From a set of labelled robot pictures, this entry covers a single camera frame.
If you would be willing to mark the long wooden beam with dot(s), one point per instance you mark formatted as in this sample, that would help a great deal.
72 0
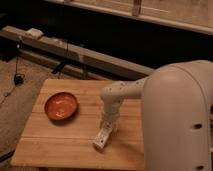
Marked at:
89 57

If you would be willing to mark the wooden shelf ledge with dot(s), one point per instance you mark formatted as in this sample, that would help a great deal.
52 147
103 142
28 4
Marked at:
193 15

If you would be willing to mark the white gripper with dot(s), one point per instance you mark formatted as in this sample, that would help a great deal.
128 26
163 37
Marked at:
110 115

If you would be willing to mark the orange ceramic bowl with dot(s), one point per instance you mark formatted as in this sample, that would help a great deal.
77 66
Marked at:
61 106

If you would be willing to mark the small white block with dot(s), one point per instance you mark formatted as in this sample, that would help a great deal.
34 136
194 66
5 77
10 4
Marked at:
34 33

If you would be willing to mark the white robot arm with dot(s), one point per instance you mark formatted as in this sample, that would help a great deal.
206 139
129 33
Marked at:
176 104

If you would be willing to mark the white plastic bottle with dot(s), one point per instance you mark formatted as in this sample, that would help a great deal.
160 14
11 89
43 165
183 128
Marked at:
101 138

